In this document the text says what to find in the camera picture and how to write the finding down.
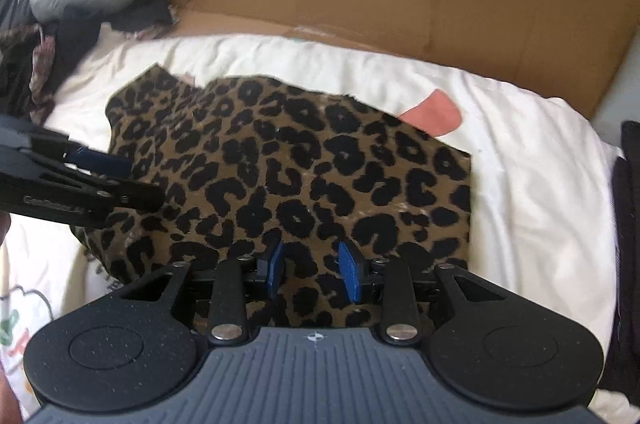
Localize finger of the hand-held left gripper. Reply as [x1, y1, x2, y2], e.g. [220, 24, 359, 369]
[62, 144, 132, 179]
[100, 183, 166, 213]

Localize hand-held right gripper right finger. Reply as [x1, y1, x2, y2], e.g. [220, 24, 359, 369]
[339, 241, 506, 347]

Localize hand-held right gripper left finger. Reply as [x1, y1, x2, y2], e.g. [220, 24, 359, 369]
[117, 240, 286, 347]

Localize leopard print skirt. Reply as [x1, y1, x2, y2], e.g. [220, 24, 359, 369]
[70, 64, 474, 336]

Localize folded black clothes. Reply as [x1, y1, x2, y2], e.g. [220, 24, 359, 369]
[597, 121, 640, 393]

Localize black floral lace garment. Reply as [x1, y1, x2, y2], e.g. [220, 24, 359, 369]
[0, 24, 59, 125]

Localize black cloth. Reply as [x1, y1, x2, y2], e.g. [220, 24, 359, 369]
[52, 0, 176, 42]

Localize cream bear print blanket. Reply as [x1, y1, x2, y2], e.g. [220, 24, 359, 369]
[0, 21, 640, 424]

